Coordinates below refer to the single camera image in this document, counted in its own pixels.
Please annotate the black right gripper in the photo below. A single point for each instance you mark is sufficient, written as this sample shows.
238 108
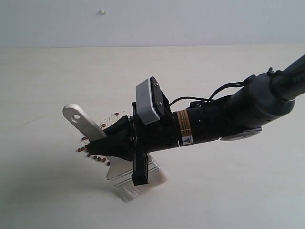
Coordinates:
199 123

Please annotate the white paint brush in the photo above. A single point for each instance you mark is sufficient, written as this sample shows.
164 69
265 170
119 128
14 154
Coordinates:
132 170

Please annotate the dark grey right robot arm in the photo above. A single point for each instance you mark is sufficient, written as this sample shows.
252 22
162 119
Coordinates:
259 100

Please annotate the red beans and rice pile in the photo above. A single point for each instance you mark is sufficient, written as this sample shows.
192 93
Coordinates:
114 143

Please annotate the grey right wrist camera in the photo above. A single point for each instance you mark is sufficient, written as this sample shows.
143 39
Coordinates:
149 101

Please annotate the white blob on wall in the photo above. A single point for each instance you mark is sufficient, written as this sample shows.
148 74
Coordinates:
102 12

